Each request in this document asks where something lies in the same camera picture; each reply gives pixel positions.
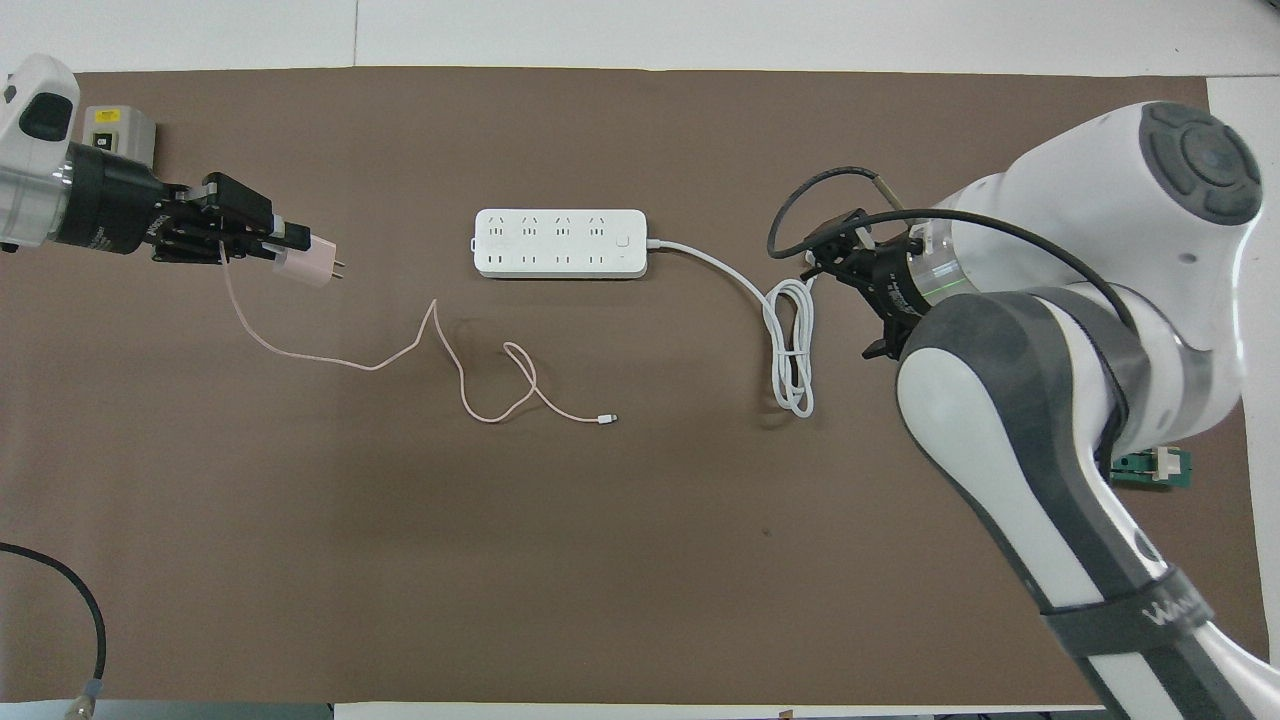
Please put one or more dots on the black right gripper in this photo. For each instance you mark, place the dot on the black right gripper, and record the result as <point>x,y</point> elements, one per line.
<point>890,280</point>

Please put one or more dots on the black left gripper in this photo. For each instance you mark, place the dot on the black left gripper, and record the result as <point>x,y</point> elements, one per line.
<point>115,215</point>

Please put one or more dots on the pink charger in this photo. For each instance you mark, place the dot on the pink charger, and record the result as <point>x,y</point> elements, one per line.
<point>312,265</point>

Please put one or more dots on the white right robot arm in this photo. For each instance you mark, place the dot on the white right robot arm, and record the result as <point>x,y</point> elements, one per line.
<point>1100,180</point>

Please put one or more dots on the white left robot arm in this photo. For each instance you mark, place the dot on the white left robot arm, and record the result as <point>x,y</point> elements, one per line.
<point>30,190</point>

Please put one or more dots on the white power strip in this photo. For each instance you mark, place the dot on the white power strip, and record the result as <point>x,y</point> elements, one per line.
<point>560,243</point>

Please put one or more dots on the brown table mat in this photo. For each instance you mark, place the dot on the brown table mat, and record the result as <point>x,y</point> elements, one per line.
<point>400,550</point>

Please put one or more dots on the grey on-off switch box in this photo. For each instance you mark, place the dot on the grey on-off switch box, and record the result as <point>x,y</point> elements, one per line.
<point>125,130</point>

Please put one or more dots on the green knife switch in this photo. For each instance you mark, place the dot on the green knife switch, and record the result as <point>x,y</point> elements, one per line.
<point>1160,467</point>

